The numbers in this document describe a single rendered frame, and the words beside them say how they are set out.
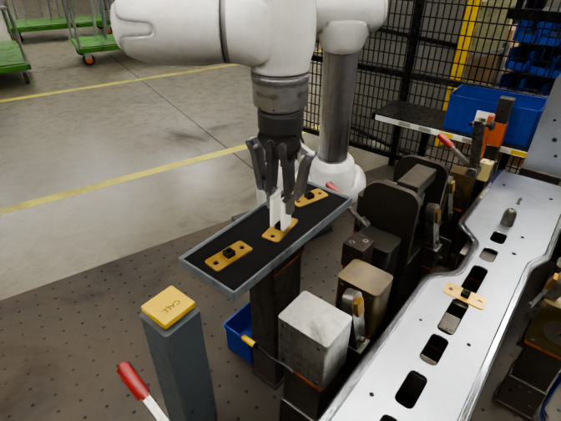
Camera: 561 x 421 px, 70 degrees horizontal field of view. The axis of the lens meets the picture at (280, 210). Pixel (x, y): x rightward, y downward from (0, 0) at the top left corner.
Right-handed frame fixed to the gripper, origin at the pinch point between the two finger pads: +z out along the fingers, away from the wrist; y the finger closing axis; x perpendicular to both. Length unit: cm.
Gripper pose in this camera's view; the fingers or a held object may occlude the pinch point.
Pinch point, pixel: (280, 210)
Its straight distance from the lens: 75.8
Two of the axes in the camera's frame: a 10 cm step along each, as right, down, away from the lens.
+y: 8.7, 2.8, -4.1
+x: 5.0, -4.9, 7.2
